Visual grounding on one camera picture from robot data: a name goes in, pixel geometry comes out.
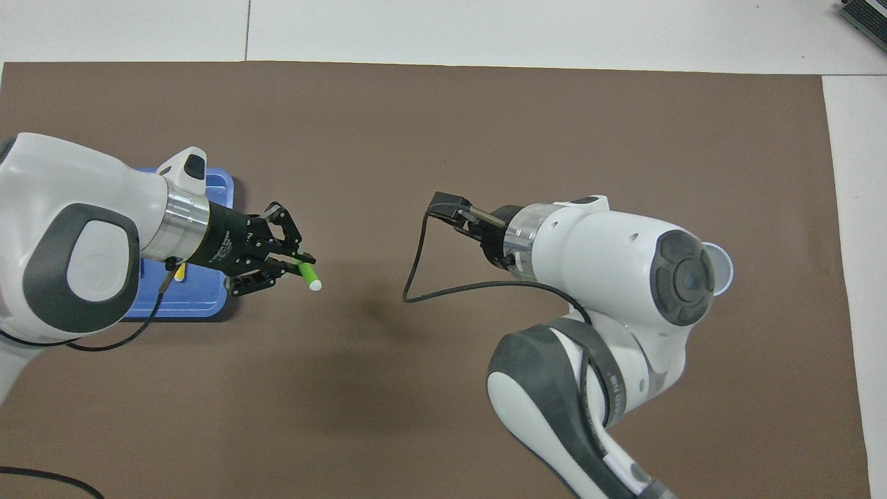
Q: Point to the brown table mat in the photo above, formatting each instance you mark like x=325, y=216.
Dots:
x=443, y=125

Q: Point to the translucent plastic cup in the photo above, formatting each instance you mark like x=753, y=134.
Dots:
x=724, y=270

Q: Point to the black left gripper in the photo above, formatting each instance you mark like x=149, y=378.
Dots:
x=229, y=242

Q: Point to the grey ribbed device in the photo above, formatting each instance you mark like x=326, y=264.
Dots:
x=866, y=17

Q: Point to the blue plastic tray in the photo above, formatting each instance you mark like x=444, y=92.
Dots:
x=201, y=298

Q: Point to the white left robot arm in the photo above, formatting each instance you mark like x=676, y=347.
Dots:
x=69, y=180

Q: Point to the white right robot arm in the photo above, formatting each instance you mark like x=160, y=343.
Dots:
x=603, y=242

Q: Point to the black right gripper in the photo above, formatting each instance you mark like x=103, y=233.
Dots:
x=499, y=239

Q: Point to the green pen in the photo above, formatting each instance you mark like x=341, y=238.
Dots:
x=310, y=276

